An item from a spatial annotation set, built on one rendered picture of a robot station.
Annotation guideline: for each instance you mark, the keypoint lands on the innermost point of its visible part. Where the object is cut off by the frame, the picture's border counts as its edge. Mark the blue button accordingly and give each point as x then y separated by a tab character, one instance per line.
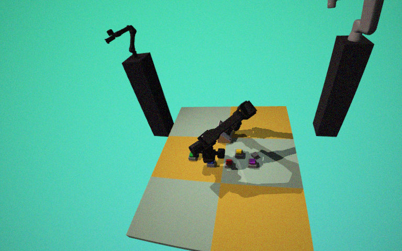
212	164

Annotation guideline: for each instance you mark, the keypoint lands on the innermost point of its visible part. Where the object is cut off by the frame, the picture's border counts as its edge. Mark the red button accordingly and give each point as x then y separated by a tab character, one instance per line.
229	163

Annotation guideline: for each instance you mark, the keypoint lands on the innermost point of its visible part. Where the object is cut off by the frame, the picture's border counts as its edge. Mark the purple button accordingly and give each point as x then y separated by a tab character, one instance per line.
252	163

